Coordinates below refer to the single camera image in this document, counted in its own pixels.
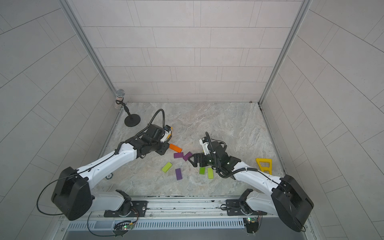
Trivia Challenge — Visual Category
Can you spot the circuit board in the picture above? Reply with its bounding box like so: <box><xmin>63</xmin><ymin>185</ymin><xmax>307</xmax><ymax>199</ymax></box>
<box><xmin>243</xmin><ymin>218</ymin><xmax>260</xmax><ymax>234</ymax></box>
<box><xmin>113</xmin><ymin>221</ymin><xmax>136</xmax><ymax>237</ymax></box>

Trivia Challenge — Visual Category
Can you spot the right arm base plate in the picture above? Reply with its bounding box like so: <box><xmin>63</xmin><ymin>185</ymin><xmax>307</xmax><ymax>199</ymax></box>
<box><xmin>220</xmin><ymin>200</ymin><xmax>267</xmax><ymax>216</ymax></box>

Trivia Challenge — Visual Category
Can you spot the left circuit board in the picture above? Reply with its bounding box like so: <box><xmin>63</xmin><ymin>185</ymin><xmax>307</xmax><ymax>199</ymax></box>
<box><xmin>113</xmin><ymin>221</ymin><xmax>136</xmax><ymax>237</ymax></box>

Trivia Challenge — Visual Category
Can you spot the lime green block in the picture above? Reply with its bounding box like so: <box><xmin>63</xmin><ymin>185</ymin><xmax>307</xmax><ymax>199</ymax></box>
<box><xmin>207</xmin><ymin>168</ymin><xmax>214</xmax><ymax>179</ymax></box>
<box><xmin>162</xmin><ymin>162</ymin><xmax>173</xmax><ymax>173</ymax></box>

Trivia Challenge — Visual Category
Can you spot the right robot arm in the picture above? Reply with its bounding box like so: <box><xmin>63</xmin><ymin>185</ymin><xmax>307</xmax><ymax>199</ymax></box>
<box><xmin>186</xmin><ymin>138</ymin><xmax>314</xmax><ymax>232</ymax></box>

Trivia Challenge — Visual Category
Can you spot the left camera cable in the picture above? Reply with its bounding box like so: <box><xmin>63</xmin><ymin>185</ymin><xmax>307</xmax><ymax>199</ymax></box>
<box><xmin>137</xmin><ymin>108</ymin><xmax>166</xmax><ymax>136</ymax></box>

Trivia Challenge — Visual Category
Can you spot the right circuit board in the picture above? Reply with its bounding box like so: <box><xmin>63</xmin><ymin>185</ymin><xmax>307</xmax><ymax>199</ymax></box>
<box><xmin>243</xmin><ymin>218</ymin><xmax>260</xmax><ymax>234</ymax></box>

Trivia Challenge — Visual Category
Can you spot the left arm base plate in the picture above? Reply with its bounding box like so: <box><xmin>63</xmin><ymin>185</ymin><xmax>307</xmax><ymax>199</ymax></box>
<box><xmin>104</xmin><ymin>201</ymin><xmax>148</xmax><ymax>218</ymax></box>

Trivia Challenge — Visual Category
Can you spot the purple block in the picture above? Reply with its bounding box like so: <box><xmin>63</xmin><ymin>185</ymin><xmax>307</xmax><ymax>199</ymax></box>
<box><xmin>183</xmin><ymin>152</ymin><xmax>193</xmax><ymax>162</ymax></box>
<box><xmin>174</xmin><ymin>152</ymin><xmax>184</xmax><ymax>159</ymax></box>
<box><xmin>175</xmin><ymin>169</ymin><xmax>183</xmax><ymax>181</ymax></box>

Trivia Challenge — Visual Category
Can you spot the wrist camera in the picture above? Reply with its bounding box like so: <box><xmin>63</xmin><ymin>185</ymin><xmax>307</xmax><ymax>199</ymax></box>
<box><xmin>160</xmin><ymin>125</ymin><xmax>173</xmax><ymax>143</ymax></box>
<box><xmin>199</xmin><ymin>137</ymin><xmax>210</xmax><ymax>156</ymax></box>

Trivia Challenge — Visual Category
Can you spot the aluminium rail frame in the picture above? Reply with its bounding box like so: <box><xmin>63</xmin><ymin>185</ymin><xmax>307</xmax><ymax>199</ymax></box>
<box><xmin>59</xmin><ymin>191</ymin><xmax>310</xmax><ymax>223</ymax></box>

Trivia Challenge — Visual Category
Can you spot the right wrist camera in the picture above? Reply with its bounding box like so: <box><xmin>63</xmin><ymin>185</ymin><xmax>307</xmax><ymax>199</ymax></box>
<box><xmin>199</xmin><ymin>137</ymin><xmax>210</xmax><ymax>156</ymax></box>

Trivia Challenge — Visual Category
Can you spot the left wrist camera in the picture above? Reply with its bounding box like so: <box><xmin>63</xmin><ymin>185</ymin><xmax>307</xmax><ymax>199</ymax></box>
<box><xmin>160</xmin><ymin>125</ymin><xmax>173</xmax><ymax>143</ymax></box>

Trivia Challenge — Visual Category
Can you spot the orange block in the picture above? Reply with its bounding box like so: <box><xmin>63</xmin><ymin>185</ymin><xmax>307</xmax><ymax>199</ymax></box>
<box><xmin>170</xmin><ymin>144</ymin><xmax>183</xmax><ymax>153</ymax></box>

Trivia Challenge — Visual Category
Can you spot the yellow triangle frame piece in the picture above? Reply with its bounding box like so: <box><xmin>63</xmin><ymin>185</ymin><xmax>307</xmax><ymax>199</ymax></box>
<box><xmin>256</xmin><ymin>158</ymin><xmax>273</xmax><ymax>175</ymax></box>

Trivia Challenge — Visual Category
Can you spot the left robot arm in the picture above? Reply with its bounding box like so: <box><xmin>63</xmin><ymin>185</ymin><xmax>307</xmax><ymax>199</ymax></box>
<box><xmin>51</xmin><ymin>124</ymin><xmax>172</xmax><ymax>221</ymax></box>

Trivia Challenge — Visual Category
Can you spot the microphone on black stand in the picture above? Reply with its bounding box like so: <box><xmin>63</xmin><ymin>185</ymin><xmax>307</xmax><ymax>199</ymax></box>
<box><xmin>115</xmin><ymin>89</ymin><xmax>141</xmax><ymax>127</ymax></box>

